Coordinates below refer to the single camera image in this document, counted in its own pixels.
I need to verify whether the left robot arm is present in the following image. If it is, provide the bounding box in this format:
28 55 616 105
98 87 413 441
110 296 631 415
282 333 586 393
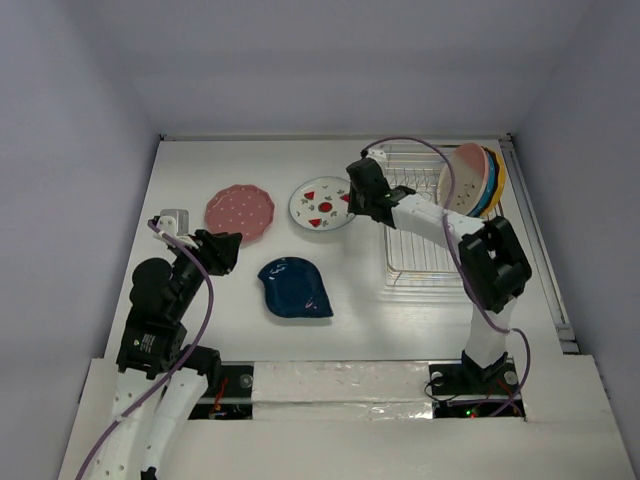
76 226 242 479

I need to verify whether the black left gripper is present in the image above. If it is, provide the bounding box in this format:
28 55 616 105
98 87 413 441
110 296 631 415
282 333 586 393
170 227 242 316

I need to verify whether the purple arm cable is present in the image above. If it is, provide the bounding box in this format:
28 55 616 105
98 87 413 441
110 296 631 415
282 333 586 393
360 136 531 417
73 219 217 480

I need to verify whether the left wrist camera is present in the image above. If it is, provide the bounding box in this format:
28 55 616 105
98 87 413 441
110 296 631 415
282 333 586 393
152 209 189 238

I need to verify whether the white watermelon plate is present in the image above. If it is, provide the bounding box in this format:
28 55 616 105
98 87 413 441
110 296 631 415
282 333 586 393
288 176 355 232

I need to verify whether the aluminium edge rail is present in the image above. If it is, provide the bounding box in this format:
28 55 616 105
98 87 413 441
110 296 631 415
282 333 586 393
499 135 582 355

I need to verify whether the yellow polka dot plate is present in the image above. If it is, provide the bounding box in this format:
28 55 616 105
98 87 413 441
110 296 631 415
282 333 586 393
482 148 507 217

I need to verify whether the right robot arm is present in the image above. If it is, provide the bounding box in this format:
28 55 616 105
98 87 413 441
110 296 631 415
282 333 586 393
346 157 532 392

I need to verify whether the pink polka dot plate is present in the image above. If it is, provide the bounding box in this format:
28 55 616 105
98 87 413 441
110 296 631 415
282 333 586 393
204 184 275 245

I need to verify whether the blue polka dot plate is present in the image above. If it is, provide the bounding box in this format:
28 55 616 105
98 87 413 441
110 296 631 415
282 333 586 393
472 148 500 217

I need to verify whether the wire dish rack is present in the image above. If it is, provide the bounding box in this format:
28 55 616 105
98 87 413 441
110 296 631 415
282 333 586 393
380 140 466 302

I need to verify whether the silver foil strip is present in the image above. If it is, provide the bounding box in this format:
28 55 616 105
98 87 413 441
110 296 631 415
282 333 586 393
251 361 433 421

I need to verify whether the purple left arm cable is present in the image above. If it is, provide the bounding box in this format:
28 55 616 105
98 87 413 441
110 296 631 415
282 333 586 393
73 219 217 480

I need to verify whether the dark blue leaf plate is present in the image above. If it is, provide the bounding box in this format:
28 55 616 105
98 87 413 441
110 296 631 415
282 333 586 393
257 257 334 319

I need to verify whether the pink and cream plate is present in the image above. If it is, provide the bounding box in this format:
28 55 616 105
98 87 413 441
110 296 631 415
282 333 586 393
436 143 489 215

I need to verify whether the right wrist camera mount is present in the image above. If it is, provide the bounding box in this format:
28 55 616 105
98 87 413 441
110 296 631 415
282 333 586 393
360 147 388 164

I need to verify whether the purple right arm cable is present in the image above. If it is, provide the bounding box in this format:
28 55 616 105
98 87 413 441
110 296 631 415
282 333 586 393
360 136 531 417

